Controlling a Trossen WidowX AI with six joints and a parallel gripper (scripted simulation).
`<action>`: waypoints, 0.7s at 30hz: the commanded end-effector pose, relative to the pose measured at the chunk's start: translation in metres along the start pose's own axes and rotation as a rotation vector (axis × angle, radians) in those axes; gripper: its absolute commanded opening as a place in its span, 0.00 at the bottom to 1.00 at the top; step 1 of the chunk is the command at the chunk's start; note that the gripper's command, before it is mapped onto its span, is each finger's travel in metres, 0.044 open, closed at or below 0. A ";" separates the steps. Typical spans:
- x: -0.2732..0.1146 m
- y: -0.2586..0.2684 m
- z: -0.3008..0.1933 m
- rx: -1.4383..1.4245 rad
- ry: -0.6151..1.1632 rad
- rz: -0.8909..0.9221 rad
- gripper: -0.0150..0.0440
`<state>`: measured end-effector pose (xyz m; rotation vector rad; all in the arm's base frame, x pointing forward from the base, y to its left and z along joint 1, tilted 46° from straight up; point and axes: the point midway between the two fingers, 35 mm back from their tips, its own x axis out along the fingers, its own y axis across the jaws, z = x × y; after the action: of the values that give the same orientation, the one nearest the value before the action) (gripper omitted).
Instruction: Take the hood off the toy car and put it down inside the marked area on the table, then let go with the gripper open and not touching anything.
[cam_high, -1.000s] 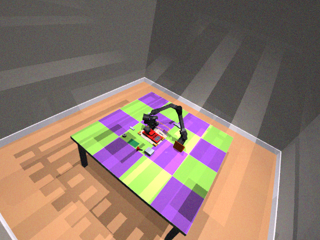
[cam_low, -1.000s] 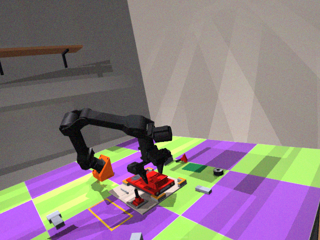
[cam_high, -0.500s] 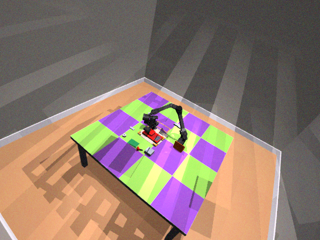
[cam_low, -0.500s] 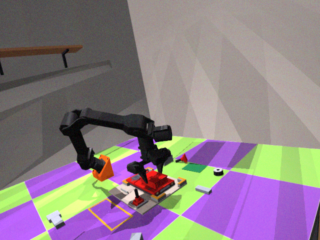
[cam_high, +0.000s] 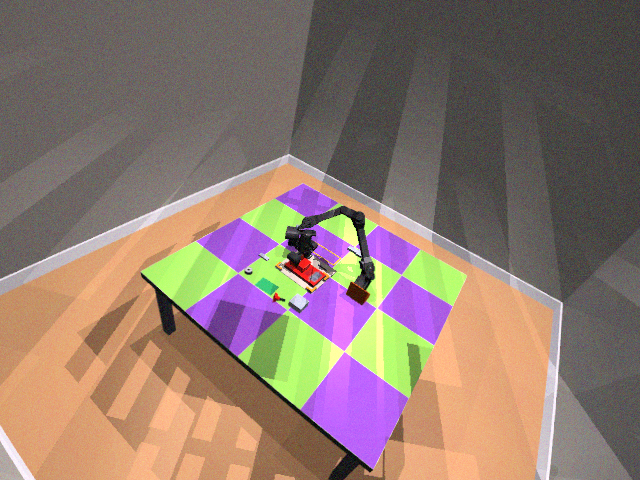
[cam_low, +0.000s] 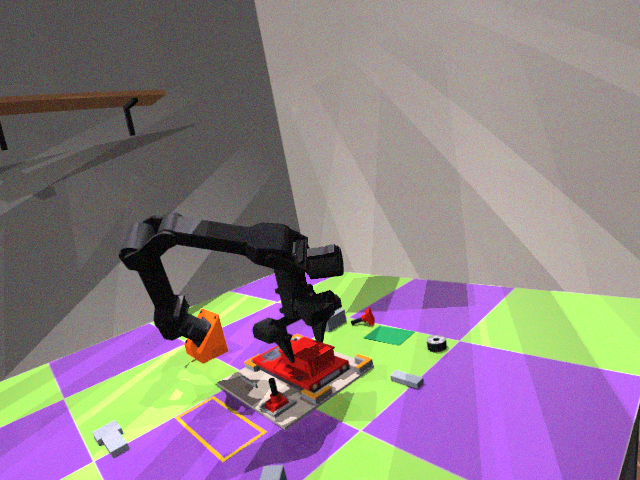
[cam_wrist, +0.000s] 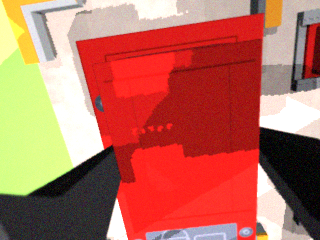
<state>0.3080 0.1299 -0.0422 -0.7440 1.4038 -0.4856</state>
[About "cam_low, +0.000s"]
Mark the green flat rectangular mat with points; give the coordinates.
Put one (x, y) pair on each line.
(389, 335)

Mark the yellow rectangular outline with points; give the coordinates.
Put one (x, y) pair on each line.
(205, 443)

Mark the small black toy tyre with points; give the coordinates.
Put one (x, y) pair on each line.
(436, 343)

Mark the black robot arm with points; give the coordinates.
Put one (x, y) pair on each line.
(265, 244)

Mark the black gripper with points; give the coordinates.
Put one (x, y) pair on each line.
(270, 330)

